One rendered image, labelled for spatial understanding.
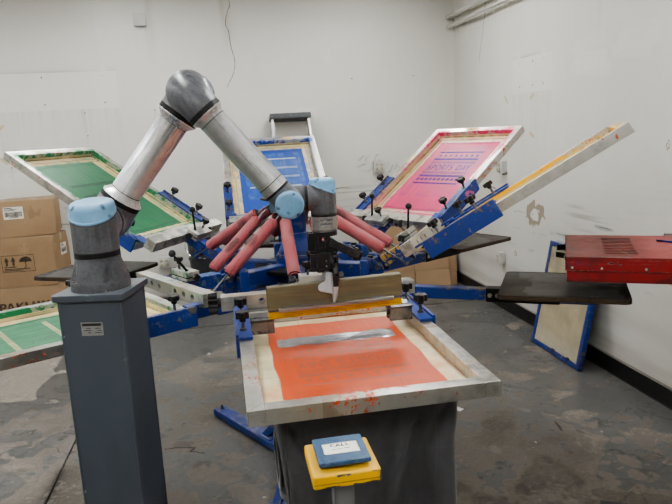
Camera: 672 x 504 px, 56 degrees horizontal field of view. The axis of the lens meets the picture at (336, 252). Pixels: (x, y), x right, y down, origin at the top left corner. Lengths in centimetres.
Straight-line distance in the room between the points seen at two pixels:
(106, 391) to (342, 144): 466
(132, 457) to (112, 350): 30
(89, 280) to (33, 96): 460
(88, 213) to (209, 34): 450
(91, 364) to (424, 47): 515
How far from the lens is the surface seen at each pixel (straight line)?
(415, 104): 631
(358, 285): 187
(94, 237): 171
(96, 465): 189
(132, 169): 182
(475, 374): 157
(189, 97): 166
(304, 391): 157
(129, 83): 608
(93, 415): 183
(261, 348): 190
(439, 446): 166
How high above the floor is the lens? 157
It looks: 11 degrees down
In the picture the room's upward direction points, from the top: 3 degrees counter-clockwise
